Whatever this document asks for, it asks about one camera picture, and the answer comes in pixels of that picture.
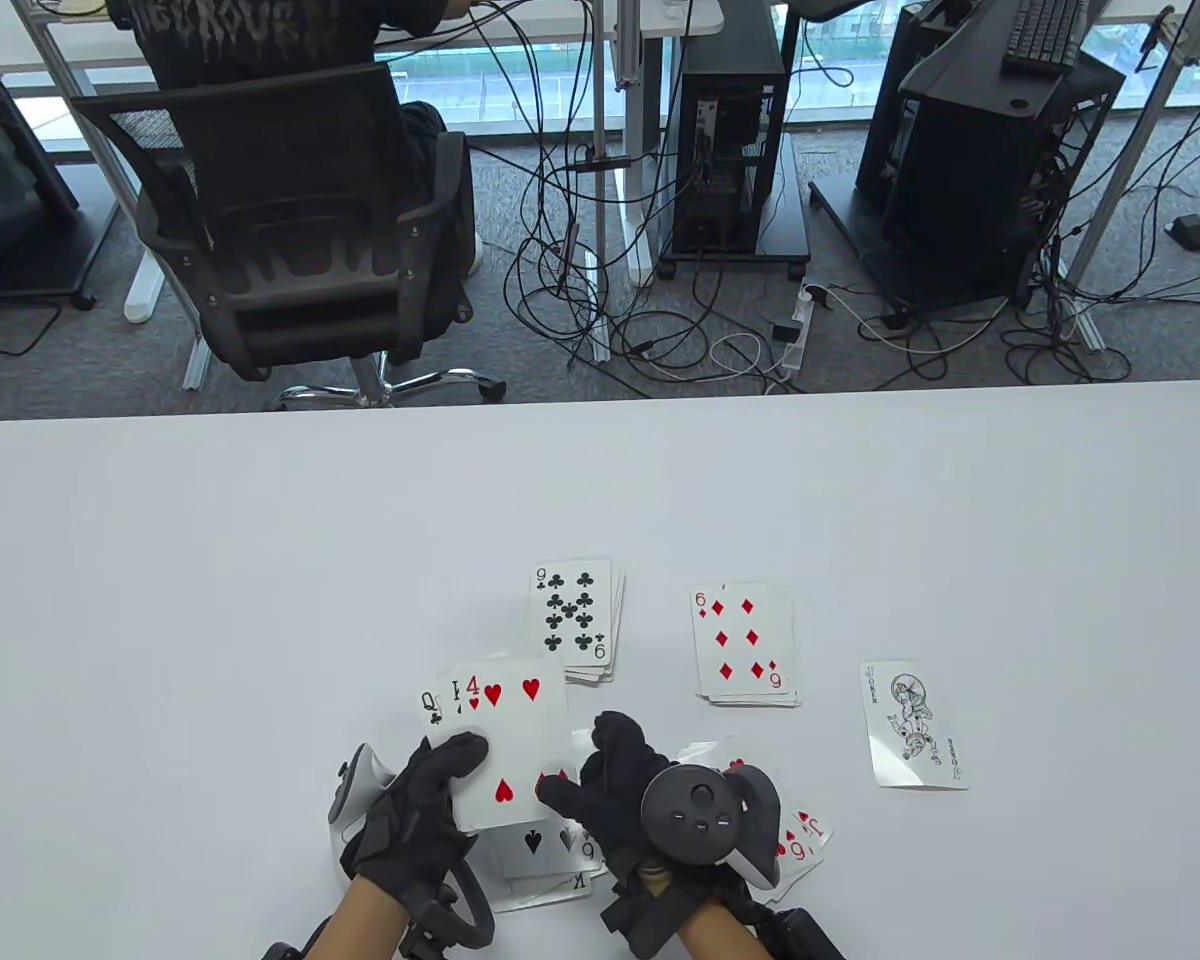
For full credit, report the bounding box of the person's left hand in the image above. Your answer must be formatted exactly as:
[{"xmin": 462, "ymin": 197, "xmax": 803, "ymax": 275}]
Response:
[{"xmin": 340, "ymin": 732, "xmax": 491, "ymax": 906}]

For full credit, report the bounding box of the person's right hand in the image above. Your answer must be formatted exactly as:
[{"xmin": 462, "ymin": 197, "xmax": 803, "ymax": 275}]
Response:
[{"xmin": 537, "ymin": 712, "xmax": 739, "ymax": 903}]

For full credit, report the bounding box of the pile of spades cards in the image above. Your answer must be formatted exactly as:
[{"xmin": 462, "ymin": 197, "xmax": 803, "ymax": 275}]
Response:
[{"xmin": 485, "ymin": 728, "xmax": 621, "ymax": 913}]

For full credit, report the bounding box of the deck of playing cards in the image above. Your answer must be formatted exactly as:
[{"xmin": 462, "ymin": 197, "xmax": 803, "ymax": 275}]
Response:
[{"xmin": 420, "ymin": 655, "xmax": 576, "ymax": 833}]

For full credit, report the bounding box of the pile of clubs cards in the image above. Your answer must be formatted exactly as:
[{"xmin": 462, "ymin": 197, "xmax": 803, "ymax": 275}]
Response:
[{"xmin": 530, "ymin": 558, "xmax": 626, "ymax": 686}]

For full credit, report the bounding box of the pile of hearts cards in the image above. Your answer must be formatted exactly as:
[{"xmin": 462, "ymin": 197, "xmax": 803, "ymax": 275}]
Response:
[{"xmin": 675, "ymin": 738, "xmax": 834, "ymax": 906}]

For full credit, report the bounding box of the pile of diamonds cards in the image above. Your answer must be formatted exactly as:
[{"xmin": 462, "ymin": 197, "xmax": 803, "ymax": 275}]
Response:
[{"xmin": 692, "ymin": 582, "xmax": 803, "ymax": 709}]

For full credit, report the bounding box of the joker playing card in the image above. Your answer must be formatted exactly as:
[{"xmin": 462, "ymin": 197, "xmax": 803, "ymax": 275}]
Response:
[{"xmin": 860, "ymin": 660, "xmax": 969, "ymax": 791}]

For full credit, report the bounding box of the person's left forearm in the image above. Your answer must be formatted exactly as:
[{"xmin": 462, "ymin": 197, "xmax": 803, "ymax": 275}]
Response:
[{"xmin": 305, "ymin": 880, "xmax": 406, "ymax": 960}]

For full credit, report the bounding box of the black right forearm battery pack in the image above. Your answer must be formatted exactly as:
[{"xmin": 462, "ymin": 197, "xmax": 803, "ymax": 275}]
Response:
[{"xmin": 760, "ymin": 908, "xmax": 846, "ymax": 960}]

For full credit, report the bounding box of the grey left hand controller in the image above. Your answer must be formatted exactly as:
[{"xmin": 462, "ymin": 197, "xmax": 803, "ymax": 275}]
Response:
[{"xmin": 328, "ymin": 742, "xmax": 496, "ymax": 951}]

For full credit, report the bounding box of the grey hand controller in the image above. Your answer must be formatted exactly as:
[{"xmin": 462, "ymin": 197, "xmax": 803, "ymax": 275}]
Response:
[
  {"xmin": 640, "ymin": 763, "xmax": 783, "ymax": 893},
  {"xmin": 328, "ymin": 742, "xmax": 496, "ymax": 951}
]

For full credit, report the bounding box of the grey right hand controller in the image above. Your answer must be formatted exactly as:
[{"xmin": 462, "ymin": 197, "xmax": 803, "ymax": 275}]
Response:
[{"xmin": 640, "ymin": 763, "xmax": 783, "ymax": 893}]

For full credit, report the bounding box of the white power strip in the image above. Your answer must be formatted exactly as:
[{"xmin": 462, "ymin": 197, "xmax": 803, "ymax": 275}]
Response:
[{"xmin": 775, "ymin": 283, "xmax": 829, "ymax": 373}]

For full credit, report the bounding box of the black mesh office chair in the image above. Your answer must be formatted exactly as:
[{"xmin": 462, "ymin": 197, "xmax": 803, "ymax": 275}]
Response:
[{"xmin": 68, "ymin": 62, "xmax": 509, "ymax": 411}]

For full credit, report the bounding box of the black tower cart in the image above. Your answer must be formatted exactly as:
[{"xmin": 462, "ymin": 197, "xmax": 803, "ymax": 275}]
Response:
[{"xmin": 657, "ymin": 135, "xmax": 813, "ymax": 281}]

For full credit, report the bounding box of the black equipment stand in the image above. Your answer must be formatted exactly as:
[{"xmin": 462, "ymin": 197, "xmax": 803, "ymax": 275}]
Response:
[{"xmin": 855, "ymin": 0, "xmax": 1126, "ymax": 311}]

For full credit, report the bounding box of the black computer tower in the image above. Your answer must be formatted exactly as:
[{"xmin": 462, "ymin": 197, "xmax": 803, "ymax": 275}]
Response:
[{"xmin": 672, "ymin": 0, "xmax": 789, "ymax": 253}]

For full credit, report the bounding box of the black rolling cabinet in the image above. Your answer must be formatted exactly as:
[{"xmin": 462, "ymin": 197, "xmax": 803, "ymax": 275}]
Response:
[{"xmin": 0, "ymin": 60, "xmax": 101, "ymax": 311}]

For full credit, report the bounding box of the black keyboard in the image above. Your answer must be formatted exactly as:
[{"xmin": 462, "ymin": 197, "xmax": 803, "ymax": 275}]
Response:
[{"xmin": 1002, "ymin": 0, "xmax": 1091, "ymax": 76}]

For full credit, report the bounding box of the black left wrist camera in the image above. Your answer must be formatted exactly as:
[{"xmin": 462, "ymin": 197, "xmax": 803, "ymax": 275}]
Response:
[{"xmin": 398, "ymin": 893, "xmax": 466, "ymax": 960}]

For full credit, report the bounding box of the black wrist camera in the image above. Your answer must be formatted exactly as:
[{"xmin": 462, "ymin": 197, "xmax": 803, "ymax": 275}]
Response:
[
  {"xmin": 398, "ymin": 893, "xmax": 466, "ymax": 960},
  {"xmin": 600, "ymin": 878, "xmax": 711, "ymax": 959}
]

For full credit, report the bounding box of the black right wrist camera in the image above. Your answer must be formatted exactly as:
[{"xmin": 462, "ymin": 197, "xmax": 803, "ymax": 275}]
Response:
[{"xmin": 600, "ymin": 878, "xmax": 711, "ymax": 959}]

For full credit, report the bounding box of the white floor cable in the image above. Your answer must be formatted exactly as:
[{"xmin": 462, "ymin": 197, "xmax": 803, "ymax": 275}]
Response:
[{"xmin": 708, "ymin": 333, "xmax": 793, "ymax": 382}]

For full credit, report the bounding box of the tangle of black floor cables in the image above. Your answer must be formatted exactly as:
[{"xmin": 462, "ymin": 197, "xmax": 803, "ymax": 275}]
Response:
[
  {"xmin": 503, "ymin": 0, "xmax": 811, "ymax": 386},
  {"xmin": 1000, "ymin": 100, "xmax": 1200, "ymax": 386}
]

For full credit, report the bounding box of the aluminium desk frame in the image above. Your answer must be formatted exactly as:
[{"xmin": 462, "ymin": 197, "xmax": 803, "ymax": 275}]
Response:
[{"xmin": 1060, "ymin": 0, "xmax": 1200, "ymax": 351}]

